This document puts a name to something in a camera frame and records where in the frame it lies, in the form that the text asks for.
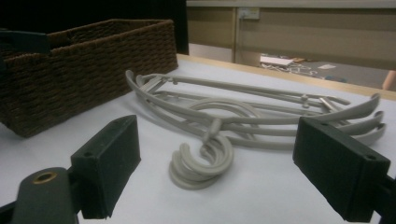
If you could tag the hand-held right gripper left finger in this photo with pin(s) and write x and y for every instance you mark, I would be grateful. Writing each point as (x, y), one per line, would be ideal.
(106, 168)

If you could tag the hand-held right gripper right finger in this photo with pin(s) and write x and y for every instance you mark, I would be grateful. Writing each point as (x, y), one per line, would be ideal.
(339, 171)

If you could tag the grey plastic clothes hanger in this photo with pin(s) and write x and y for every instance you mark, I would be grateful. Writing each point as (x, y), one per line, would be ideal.
(369, 106)
(373, 133)
(370, 121)

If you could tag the brown woven basket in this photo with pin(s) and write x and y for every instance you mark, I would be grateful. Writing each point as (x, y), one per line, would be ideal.
(77, 81)

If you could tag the black curtain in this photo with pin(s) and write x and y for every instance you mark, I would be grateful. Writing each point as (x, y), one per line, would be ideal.
(93, 11)

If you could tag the white table mat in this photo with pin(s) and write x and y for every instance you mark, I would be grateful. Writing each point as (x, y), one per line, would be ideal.
(264, 186)

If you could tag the flat white box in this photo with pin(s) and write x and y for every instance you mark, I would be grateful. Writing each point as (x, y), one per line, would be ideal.
(275, 60)

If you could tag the beige wooden desk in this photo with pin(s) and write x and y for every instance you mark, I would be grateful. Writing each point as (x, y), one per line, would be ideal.
(311, 34)

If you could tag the white wall socket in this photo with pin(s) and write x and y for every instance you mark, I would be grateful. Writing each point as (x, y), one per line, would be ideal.
(249, 13)

